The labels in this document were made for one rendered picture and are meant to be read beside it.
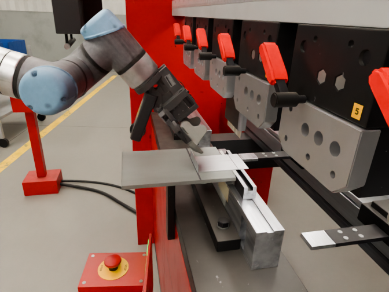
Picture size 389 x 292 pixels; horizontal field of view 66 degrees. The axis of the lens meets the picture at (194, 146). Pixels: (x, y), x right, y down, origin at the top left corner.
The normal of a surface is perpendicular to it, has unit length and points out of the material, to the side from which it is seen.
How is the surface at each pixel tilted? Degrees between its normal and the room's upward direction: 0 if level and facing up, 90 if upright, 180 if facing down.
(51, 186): 90
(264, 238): 90
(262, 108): 90
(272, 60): 39
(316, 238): 0
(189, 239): 0
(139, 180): 0
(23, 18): 90
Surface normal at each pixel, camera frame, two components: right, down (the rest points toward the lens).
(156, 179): 0.04, -0.92
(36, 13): 0.01, 0.40
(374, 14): -0.98, 0.05
